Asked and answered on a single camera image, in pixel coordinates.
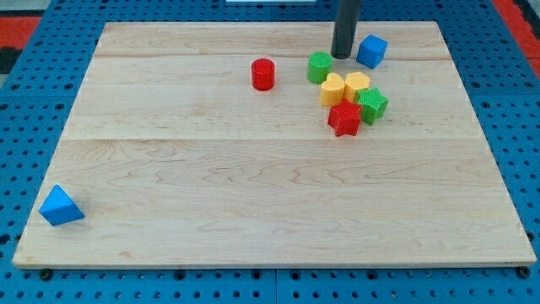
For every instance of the yellow pentagon block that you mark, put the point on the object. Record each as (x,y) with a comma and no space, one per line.
(354,82)

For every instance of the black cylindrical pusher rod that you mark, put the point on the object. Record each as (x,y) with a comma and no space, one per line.
(348,12)

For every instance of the yellow heart block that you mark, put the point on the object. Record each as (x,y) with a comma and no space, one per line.
(332,89)

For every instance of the light wooden board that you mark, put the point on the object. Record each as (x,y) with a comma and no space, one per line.
(179,163)

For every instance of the red star block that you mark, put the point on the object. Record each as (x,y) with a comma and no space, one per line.
(345,118)

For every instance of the green star block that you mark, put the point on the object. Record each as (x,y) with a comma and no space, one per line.
(373,104)

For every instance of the red cylinder block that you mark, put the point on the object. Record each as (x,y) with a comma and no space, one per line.
(263,74)

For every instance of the green cylinder block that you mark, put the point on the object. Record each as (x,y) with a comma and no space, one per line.
(319,66)

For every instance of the blue cube block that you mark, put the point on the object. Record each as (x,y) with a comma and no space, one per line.
(371,51)

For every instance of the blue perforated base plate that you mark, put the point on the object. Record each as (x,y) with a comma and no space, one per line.
(38,93)

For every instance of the blue triangle block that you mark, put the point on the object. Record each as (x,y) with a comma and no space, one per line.
(58,208)

